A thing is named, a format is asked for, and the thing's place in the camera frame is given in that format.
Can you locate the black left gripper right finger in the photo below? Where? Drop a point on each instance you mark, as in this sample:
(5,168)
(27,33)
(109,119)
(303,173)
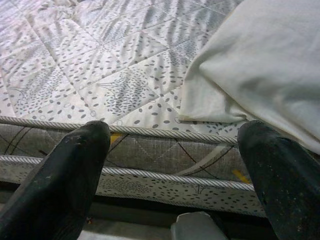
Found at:
(282,187)

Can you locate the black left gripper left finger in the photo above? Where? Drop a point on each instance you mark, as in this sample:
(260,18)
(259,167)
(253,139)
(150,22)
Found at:
(57,187)

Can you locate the dark bed base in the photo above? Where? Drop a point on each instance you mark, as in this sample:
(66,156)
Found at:
(140,207)

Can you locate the white pillow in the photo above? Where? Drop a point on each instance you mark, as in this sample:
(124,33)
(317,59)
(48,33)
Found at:
(262,62)

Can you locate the white quilted mattress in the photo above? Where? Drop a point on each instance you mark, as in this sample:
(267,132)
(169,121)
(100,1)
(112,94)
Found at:
(100,62)

